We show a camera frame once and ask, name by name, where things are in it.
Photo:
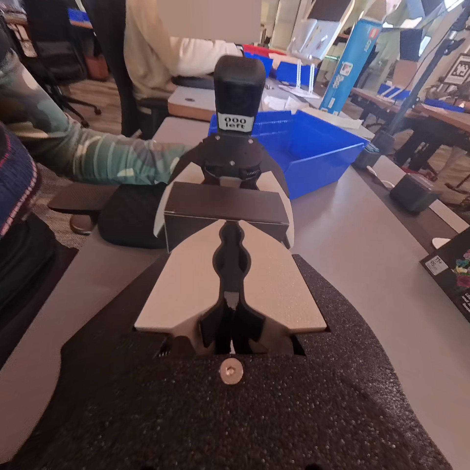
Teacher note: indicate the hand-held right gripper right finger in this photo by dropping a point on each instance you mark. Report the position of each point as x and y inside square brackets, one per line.
[283, 290]

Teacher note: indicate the small blue plastic bin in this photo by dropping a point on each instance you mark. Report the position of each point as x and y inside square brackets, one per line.
[294, 73]

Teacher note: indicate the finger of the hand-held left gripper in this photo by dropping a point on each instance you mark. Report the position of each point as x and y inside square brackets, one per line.
[283, 189]
[183, 175]

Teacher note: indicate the grey desk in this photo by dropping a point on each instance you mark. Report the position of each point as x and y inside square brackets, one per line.
[367, 242]

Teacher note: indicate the person's left forearm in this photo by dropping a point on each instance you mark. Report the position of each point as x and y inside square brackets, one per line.
[73, 147]

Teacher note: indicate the black office chair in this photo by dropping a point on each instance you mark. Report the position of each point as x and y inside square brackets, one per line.
[59, 51]

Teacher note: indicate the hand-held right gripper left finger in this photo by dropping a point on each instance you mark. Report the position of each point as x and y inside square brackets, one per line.
[183, 290]

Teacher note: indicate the black mesh cushion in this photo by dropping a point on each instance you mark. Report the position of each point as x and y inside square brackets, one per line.
[132, 220]

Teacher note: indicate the black light stand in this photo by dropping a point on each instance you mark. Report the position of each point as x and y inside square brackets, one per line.
[426, 73]

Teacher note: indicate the matte black box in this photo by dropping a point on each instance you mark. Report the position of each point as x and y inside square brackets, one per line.
[228, 202]

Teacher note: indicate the person's dark clothing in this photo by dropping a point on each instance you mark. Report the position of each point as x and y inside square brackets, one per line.
[26, 242]

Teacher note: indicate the black white marker tag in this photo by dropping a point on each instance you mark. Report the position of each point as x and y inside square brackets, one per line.
[459, 70]

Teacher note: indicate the black glossy cardboard box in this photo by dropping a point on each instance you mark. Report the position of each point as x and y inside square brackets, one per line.
[452, 275]

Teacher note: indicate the dark charger block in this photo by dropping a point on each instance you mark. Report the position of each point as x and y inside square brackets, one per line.
[369, 156]

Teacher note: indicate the blue printed carton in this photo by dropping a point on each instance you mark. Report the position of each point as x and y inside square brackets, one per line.
[352, 62]

